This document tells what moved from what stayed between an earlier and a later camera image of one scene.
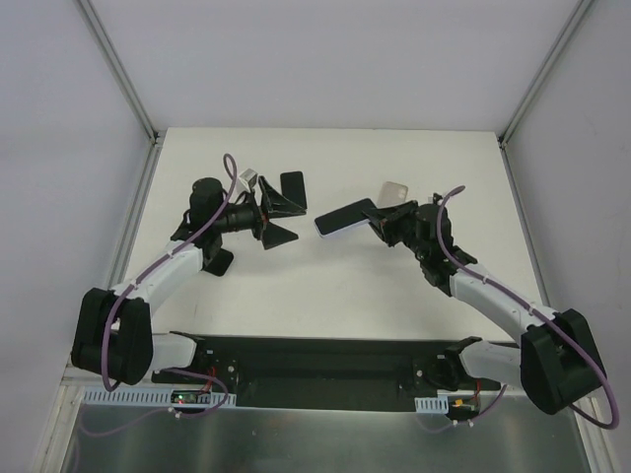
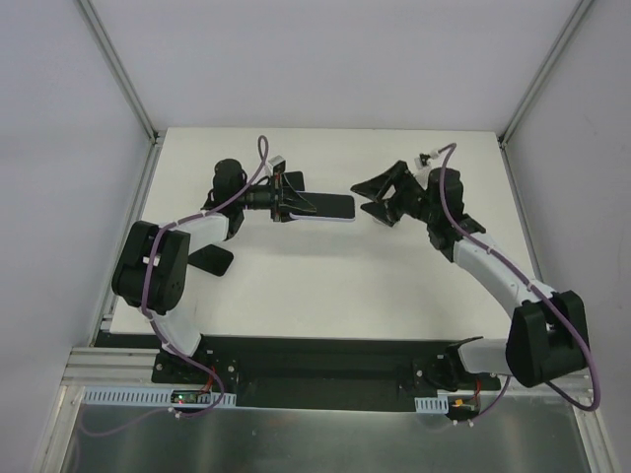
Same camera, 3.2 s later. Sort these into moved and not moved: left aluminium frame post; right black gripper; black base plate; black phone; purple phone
Moved: purple phone; right black gripper
Not moved: black base plate; black phone; left aluminium frame post
